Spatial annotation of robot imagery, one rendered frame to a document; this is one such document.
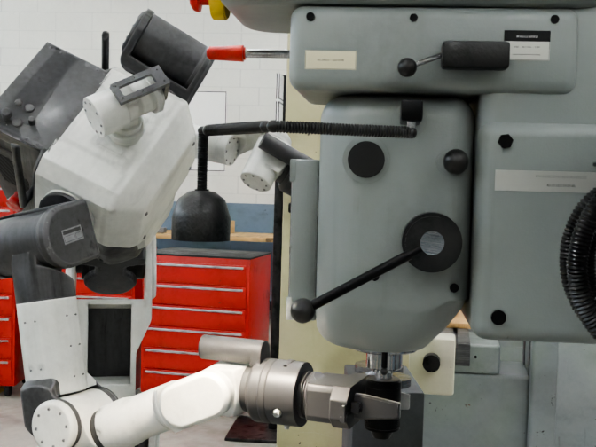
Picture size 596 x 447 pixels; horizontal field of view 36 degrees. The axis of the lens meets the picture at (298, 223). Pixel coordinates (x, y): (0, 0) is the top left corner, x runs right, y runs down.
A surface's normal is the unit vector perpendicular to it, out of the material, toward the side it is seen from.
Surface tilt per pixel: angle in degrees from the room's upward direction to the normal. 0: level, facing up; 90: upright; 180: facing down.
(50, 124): 57
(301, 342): 90
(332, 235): 90
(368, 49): 90
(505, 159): 90
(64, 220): 78
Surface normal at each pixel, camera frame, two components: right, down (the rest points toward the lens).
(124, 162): 0.18, -0.50
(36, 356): -0.39, 0.00
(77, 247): 0.87, -0.15
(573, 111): -0.09, 0.05
